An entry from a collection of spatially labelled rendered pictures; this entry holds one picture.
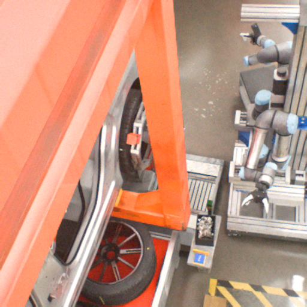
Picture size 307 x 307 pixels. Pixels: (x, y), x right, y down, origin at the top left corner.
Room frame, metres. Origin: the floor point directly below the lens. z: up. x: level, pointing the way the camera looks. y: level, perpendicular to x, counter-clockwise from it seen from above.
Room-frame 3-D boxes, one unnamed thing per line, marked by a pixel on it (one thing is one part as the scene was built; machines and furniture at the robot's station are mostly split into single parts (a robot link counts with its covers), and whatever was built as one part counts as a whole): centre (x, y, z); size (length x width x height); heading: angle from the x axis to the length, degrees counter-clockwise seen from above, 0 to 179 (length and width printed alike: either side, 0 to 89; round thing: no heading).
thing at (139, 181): (2.52, 0.17, 0.32); 0.40 x 0.30 x 0.28; 156
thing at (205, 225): (1.72, -0.29, 0.51); 0.20 x 0.14 x 0.13; 163
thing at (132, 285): (1.69, 0.44, 0.39); 0.66 x 0.66 x 0.24
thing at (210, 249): (1.68, -0.28, 0.44); 0.43 x 0.17 x 0.03; 156
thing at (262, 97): (2.45, -0.90, 0.98); 0.13 x 0.12 x 0.14; 94
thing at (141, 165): (2.45, 0.01, 0.85); 0.54 x 0.07 x 0.54; 156
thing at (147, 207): (1.97, 0.20, 0.69); 0.52 x 0.17 x 0.35; 66
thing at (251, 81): (3.20, -1.15, 0.17); 0.43 x 0.36 x 0.34; 1
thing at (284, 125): (1.91, -0.85, 1.19); 0.15 x 0.12 x 0.55; 57
